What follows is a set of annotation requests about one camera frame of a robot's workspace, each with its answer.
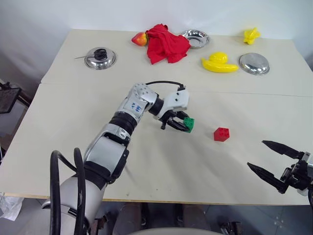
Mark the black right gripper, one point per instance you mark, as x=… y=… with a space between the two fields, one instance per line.
x=298 y=175

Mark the shiny steel bowl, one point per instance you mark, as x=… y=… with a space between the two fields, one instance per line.
x=254 y=64
x=196 y=38

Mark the thin grey stick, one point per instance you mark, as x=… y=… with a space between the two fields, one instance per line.
x=79 y=57

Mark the green toy building cube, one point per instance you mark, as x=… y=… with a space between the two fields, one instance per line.
x=189 y=123

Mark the yellow rubber duck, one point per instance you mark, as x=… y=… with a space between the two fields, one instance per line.
x=218 y=63

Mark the black mesh stand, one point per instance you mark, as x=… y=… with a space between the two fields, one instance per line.
x=8 y=99

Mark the crumpled red cloth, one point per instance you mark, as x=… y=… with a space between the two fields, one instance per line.
x=166 y=44

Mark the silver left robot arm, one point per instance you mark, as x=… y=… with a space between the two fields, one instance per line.
x=110 y=151

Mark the steel lid with black knob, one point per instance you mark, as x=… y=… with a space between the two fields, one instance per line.
x=100 y=58

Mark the red toy building cube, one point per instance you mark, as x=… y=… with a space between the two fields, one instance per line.
x=221 y=134

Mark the white plastic bag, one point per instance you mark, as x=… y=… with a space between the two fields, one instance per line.
x=9 y=205

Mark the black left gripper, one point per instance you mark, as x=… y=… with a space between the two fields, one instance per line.
x=168 y=120

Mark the yellow toy star fruit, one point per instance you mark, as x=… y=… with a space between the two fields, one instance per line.
x=251 y=36

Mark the red yellow toy apple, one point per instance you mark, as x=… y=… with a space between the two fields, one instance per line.
x=139 y=39

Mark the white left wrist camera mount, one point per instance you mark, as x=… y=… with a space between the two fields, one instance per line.
x=176 y=100

